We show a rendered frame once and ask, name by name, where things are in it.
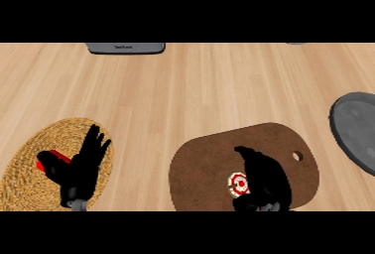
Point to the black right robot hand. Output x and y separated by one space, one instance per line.
266 178

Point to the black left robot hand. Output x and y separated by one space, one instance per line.
85 165

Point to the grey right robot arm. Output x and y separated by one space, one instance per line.
269 207

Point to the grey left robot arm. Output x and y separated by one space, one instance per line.
79 205

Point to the red and white cupcake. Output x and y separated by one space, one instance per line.
237 184

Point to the brown wooden cutting board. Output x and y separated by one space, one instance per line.
206 172

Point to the dark grey pan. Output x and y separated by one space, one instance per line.
357 129

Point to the red object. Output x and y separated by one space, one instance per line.
60 156

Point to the round woven wicker placemat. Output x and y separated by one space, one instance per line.
30 172

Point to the grey appliance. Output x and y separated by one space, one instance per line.
126 48

